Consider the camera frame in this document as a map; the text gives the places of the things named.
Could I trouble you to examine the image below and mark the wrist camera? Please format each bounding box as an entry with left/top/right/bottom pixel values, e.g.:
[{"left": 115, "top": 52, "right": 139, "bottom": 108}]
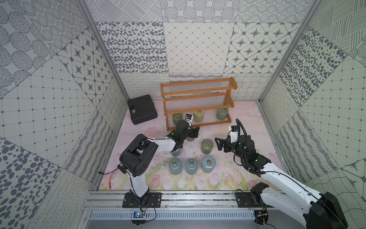
[
  {"left": 185, "top": 114, "right": 193, "bottom": 126},
  {"left": 229, "top": 126, "right": 240, "bottom": 144}
]

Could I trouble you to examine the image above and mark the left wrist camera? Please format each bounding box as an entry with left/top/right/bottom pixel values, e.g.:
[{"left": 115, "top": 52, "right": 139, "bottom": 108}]
[{"left": 185, "top": 114, "right": 193, "bottom": 126}]

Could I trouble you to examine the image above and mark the floral pink table mat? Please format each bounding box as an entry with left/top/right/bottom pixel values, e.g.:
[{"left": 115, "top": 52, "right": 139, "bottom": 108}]
[{"left": 99, "top": 101, "right": 282, "bottom": 190}]

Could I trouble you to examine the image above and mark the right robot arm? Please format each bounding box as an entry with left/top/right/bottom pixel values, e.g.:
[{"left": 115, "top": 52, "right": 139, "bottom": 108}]
[{"left": 215, "top": 135, "right": 348, "bottom": 229}]

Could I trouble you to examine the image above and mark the wooden three-tier shelf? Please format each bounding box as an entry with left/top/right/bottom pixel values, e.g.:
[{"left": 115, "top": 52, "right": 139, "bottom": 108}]
[{"left": 160, "top": 77, "right": 238, "bottom": 131}]

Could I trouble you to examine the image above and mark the aluminium mounting rail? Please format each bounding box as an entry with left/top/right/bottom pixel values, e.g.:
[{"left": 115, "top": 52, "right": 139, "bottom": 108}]
[{"left": 81, "top": 190, "right": 316, "bottom": 211}]

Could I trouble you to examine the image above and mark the black plastic case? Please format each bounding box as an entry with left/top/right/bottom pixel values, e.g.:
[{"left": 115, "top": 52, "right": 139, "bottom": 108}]
[{"left": 127, "top": 94, "right": 158, "bottom": 125}]

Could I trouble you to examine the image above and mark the left controller board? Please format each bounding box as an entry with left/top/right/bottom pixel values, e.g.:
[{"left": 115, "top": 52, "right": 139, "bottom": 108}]
[{"left": 131, "top": 211, "right": 146, "bottom": 226}]

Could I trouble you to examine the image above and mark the light green canister bottom centre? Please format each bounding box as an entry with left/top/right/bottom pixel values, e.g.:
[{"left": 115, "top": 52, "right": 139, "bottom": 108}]
[{"left": 193, "top": 110, "right": 205, "bottom": 123}]

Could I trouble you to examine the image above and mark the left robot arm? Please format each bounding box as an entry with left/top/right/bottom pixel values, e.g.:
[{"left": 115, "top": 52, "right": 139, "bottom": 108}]
[{"left": 117, "top": 120, "right": 200, "bottom": 199}]

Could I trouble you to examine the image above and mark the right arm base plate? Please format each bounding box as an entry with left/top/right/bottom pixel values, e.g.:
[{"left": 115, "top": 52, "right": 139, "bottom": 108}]
[{"left": 234, "top": 182, "right": 269, "bottom": 208}]

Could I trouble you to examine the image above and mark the controller board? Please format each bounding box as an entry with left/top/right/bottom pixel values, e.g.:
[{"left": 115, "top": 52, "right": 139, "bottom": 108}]
[
  {"left": 131, "top": 211, "right": 146, "bottom": 226},
  {"left": 254, "top": 210, "right": 269, "bottom": 225}
]

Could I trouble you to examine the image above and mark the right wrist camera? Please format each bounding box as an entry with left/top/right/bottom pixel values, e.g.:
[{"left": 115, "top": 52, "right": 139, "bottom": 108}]
[{"left": 229, "top": 126, "right": 240, "bottom": 144}]

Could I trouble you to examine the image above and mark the blue canister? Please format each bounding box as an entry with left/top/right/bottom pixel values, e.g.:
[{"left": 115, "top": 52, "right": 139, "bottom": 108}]
[
  {"left": 171, "top": 148, "right": 182, "bottom": 157},
  {"left": 201, "top": 156, "right": 216, "bottom": 174},
  {"left": 169, "top": 158, "right": 182, "bottom": 175},
  {"left": 185, "top": 158, "right": 198, "bottom": 176}
]

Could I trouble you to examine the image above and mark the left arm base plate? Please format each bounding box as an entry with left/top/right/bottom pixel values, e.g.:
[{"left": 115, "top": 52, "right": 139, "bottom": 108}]
[{"left": 123, "top": 190, "right": 162, "bottom": 209}]

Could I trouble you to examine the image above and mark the right controller board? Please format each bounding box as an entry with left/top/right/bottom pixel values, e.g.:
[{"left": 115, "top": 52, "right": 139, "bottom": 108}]
[{"left": 254, "top": 210, "right": 269, "bottom": 225}]

